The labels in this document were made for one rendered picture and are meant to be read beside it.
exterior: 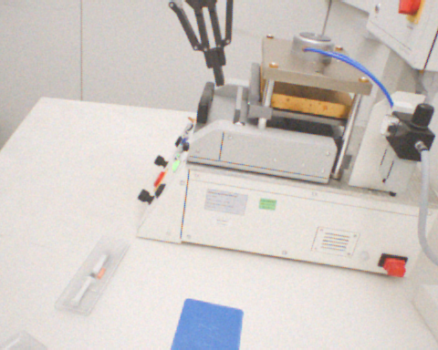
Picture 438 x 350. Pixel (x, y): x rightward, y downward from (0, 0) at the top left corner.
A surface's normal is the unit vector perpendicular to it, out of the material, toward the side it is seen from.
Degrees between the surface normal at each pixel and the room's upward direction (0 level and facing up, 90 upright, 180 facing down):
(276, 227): 90
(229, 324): 0
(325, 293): 0
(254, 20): 90
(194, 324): 0
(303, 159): 90
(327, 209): 90
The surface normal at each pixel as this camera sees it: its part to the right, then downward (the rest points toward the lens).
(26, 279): 0.15, -0.87
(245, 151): -0.07, 0.47
